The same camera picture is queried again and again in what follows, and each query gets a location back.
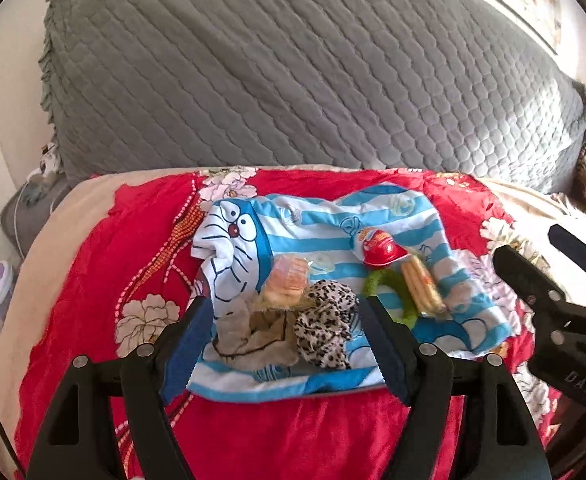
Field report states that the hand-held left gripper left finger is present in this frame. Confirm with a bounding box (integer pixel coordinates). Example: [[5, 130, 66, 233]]
[[25, 296, 214, 480]]

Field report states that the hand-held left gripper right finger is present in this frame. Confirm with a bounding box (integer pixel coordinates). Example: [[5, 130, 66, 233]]
[[360, 296, 554, 480]]

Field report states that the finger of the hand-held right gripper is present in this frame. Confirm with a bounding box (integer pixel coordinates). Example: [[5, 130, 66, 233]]
[[548, 224, 586, 311], [493, 245, 578, 331]]

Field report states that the leopard print scarf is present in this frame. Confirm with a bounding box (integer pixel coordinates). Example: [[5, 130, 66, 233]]
[[293, 280, 360, 372]]

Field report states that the beige sheer scrunchie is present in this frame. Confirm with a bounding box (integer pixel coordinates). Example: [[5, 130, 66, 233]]
[[215, 292, 301, 368]]

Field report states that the green knitted scrunchie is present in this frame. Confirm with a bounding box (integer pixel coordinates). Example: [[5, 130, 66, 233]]
[[362, 267, 421, 331]]

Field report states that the yellow snack cake packet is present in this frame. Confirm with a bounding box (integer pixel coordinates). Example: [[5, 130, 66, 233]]
[[400, 254, 448, 318]]

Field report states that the orange snack cake packet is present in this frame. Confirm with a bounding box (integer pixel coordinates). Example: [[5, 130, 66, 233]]
[[262, 254, 311, 308]]

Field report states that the red floral blanket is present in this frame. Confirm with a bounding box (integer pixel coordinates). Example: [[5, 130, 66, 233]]
[[13, 167, 574, 480]]

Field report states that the blue striped cartoon cloth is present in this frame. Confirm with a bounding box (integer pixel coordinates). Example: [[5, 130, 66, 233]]
[[187, 183, 512, 403]]

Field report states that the grey nightstand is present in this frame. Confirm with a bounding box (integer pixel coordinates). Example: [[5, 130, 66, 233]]
[[0, 180, 71, 256]]

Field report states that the small grey object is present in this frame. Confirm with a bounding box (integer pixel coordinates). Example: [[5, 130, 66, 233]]
[[23, 175, 54, 206]]

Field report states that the grey quilted headboard cover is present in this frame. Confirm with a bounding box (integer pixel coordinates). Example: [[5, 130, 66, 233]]
[[38, 0, 586, 196]]

